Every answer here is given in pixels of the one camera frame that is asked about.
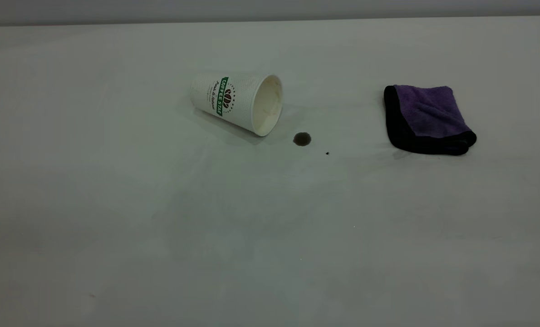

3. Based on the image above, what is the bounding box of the white paper coffee cup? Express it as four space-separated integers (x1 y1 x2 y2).
189 73 283 137

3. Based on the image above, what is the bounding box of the purple black-edged microfiber cloth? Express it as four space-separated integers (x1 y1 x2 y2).
383 84 477 156

